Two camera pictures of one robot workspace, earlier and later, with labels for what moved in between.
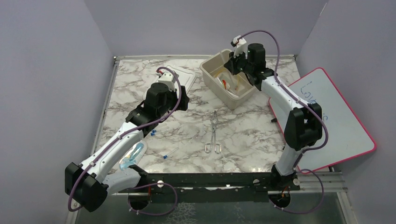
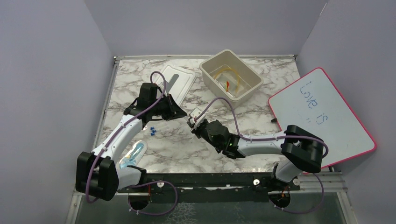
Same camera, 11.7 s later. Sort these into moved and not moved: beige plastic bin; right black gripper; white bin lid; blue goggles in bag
Moved: right black gripper
Not moved: blue goggles in bag; white bin lid; beige plastic bin
